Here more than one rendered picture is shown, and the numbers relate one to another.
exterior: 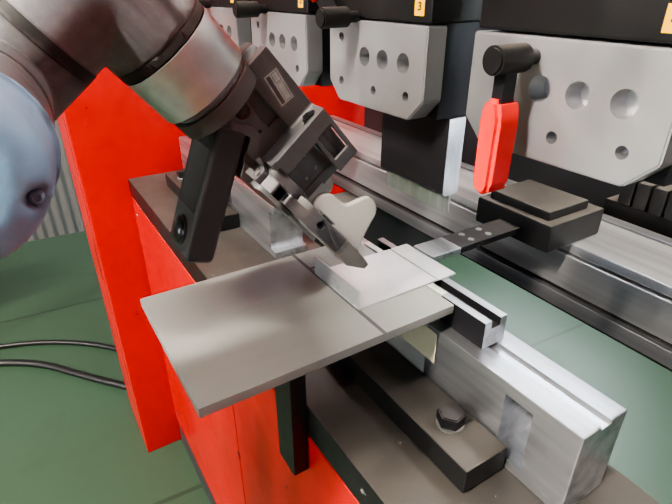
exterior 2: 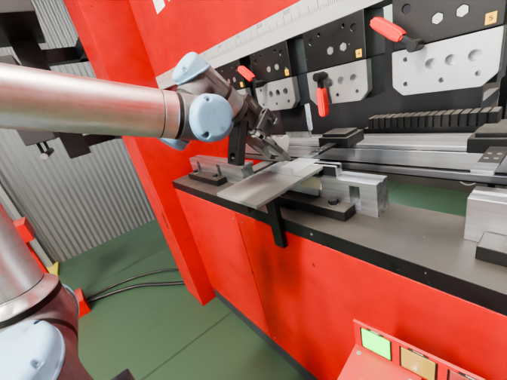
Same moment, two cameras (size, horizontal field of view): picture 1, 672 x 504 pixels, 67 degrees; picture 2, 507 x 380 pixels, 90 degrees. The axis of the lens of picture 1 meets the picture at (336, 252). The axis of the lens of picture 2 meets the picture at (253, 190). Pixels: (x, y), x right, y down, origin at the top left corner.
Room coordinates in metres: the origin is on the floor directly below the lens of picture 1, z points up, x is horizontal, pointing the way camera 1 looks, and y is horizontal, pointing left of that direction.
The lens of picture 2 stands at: (-0.26, 0.12, 1.26)
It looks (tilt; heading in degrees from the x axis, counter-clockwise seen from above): 22 degrees down; 357
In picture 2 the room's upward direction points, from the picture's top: 14 degrees counter-clockwise
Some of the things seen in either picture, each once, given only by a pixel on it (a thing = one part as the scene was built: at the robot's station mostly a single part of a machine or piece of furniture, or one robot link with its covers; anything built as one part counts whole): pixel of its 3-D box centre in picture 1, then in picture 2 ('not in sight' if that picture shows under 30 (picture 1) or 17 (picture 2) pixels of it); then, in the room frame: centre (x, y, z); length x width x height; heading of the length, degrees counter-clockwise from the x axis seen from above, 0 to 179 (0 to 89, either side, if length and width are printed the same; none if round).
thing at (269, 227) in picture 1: (233, 185); (219, 168); (0.97, 0.21, 0.92); 0.50 x 0.06 x 0.10; 32
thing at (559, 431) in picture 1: (436, 342); (320, 185); (0.46, -0.11, 0.92); 0.39 x 0.06 x 0.10; 32
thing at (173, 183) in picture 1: (199, 198); (206, 177); (0.98, 0.28, 0.89); 0.30 x 0.05 x 0.03; 32
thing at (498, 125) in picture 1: (504, 121); (323, 94); (0.34, -0.11, 1.20); 0.04 x 0.02 x 0.10; 122
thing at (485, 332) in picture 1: (425, 285); (310, 167); (0.48, -0.10, 0.98); 0.20 x 0.03 x 0.03; 32
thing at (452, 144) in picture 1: (418, 155); (296, 121); (0.51, -0.08, 1.13); 0.10 x 0.02 x 0.10; 32
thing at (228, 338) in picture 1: (295, 305); (270, 181); (0.43, 0.04, 1.00); 0.26 x 0.18 x 0.01; 122
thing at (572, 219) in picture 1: (500, 222); (329, 143); (0.60, -0.21, 1.01); 0.26 x 0.12 x 0.05; 122
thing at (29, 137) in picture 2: not in sight; (26, 105); (1.22, 1.06, 1.42); 0.45 x 0.12 x 0.36; 27
